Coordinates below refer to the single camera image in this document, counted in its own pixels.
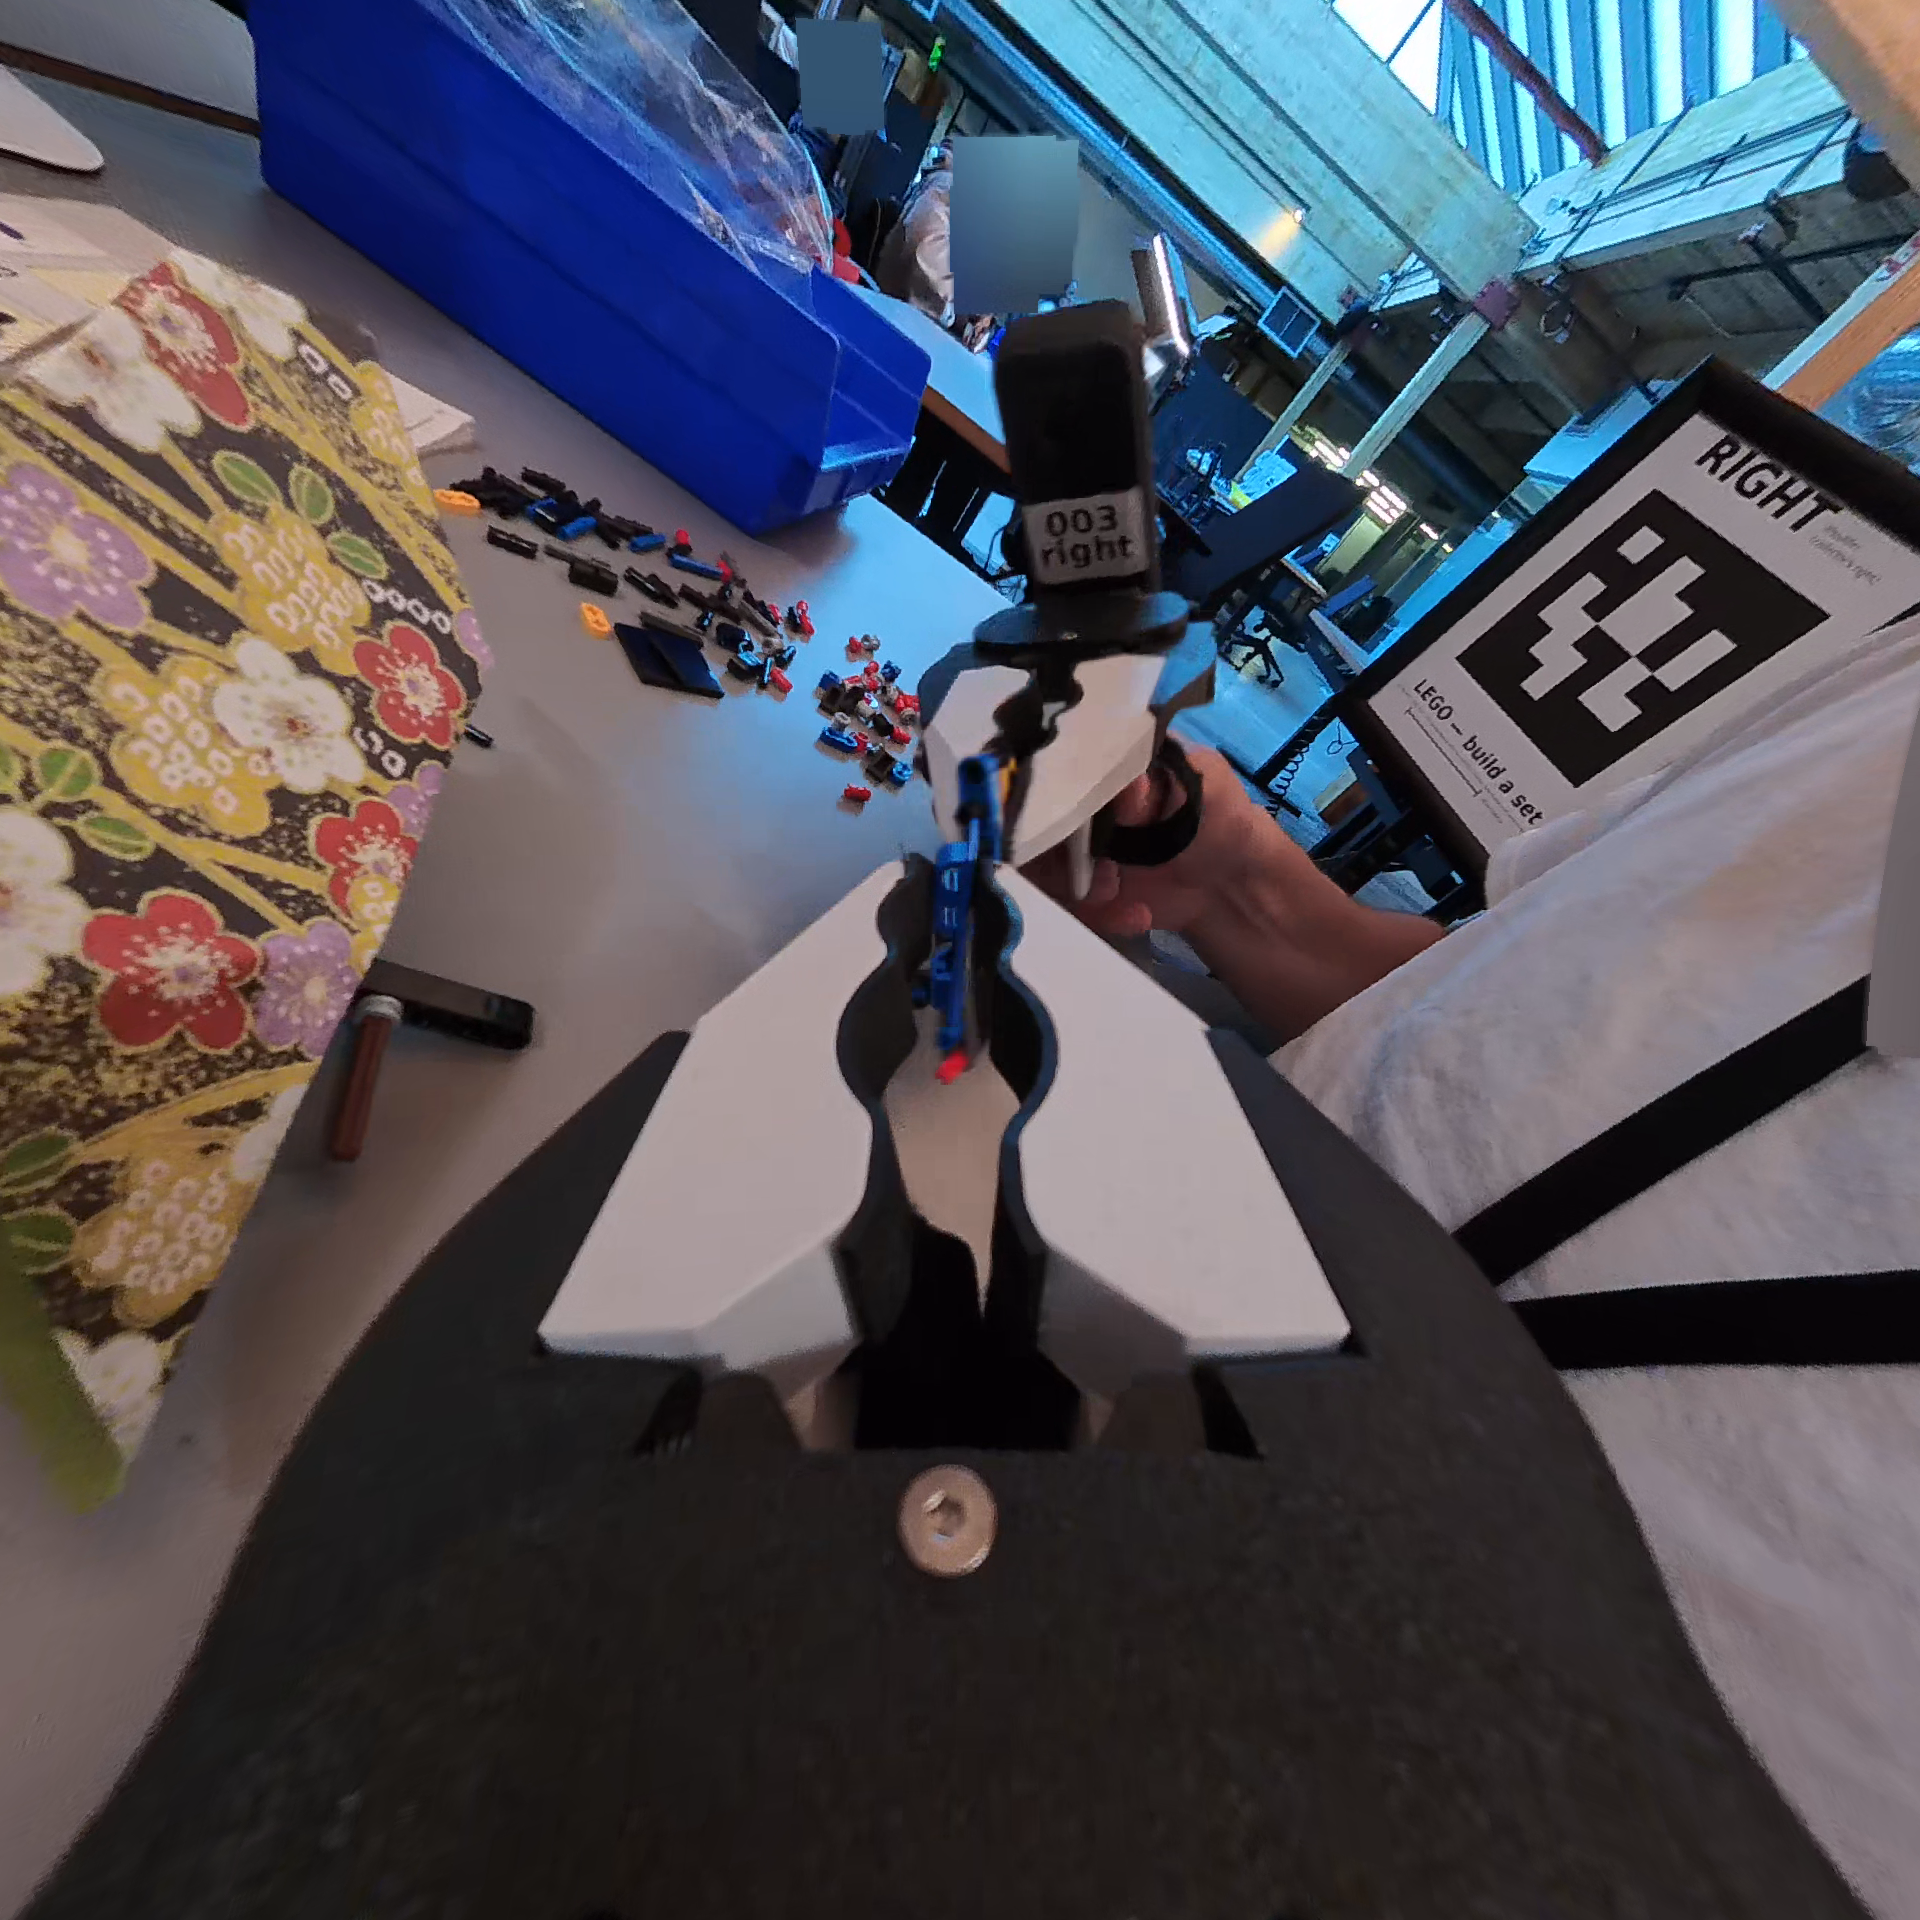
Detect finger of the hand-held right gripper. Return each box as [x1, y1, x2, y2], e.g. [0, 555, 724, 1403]
[990, 657, 1175, 869]
[913, 657, 1052, 841]

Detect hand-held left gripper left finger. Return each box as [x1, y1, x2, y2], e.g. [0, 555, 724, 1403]
[536, 858, 985, 1449]

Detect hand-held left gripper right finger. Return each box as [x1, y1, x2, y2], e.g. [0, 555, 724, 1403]
[979, 878, 1355, 1449]

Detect blue lego piece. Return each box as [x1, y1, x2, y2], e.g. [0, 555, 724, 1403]
[927, 840, 993, 1086]

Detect lego pieces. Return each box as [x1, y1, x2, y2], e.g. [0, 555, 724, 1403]
[433, 464, 923, 812]

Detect lego instruction booklet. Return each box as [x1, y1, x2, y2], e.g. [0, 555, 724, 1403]
[0, 188, 480, 460]

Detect person's right forearm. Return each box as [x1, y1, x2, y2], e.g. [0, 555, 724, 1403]
[1229, 856, 1448, 1044]

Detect black lego vehicle chassis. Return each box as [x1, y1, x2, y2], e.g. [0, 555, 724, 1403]
[356, 960, 536, 1052]

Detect black flat lego panel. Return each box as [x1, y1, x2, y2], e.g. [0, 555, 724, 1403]
[613, 622, 732, 704]

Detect brown lego axle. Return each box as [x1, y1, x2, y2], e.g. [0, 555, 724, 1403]
[326, 995, 406, 1163]

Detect person's right hand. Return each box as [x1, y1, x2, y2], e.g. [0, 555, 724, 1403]
[1079, 742, 1309, 980]

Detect black office chair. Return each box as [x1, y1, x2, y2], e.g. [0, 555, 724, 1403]
[1222, 593, 1309, 692]

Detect clear plastic bag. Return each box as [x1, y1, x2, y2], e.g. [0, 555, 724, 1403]
[433, 0, 841, 280]

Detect framed marker sign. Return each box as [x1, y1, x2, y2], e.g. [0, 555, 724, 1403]
[1335, 356, 1920, 910]

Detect blue plastic bin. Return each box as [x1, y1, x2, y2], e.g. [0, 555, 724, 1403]
[246, 0, 932, 537]

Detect floral patterned cloth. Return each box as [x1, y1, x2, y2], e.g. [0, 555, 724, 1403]
[0, 246, 495, 1509]

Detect black chest harness strap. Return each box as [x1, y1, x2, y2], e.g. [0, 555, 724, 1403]
[1452, 976, 1876, 1374]

